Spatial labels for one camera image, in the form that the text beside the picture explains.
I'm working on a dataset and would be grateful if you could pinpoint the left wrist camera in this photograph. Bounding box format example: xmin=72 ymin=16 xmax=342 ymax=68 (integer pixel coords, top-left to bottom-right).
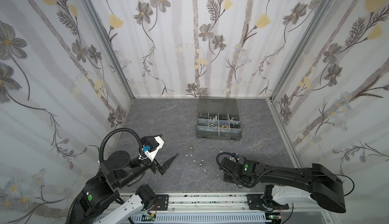
xmin=140 ymin=135 xmax=165 ymax=162

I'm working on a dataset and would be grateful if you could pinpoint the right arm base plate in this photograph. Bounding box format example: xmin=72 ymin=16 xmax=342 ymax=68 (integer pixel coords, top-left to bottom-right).
xmin=247 ymin=194 xmax=290 ymax=212

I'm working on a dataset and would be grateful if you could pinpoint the silver nut pair center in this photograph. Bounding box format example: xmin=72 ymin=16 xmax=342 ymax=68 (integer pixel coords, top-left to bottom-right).
xmin=198 ymin=160 xmax=204 ymax=168

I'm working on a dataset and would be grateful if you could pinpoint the white cable duct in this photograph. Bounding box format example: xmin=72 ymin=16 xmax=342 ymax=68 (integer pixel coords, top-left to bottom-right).
xmin=131 ymin=212 xmax=272 ymax=224

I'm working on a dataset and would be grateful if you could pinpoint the aluminium front rail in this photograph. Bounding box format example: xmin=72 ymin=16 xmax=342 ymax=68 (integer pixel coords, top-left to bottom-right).
xmin=88 ymin=192 xmax=332 ymax=214

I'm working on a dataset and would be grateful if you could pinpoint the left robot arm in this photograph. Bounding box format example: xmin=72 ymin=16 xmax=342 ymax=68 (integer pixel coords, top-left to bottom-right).
xmin=66 ymin=128 xmax=176 ymax=224

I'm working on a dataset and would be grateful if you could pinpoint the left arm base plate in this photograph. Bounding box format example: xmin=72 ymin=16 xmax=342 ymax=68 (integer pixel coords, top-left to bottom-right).
xmin=150 ymin=194 xmax=169 ymax=211

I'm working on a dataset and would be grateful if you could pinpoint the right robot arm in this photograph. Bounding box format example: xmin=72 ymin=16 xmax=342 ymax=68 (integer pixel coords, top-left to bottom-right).
xmin=216 ymin=152 xmax=352 ymax=213

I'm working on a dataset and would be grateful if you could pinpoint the green compartment organizer box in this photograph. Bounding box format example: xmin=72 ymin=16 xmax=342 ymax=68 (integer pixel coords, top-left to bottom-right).
xmin=196 ymin=97 xmax=242 ymax=141

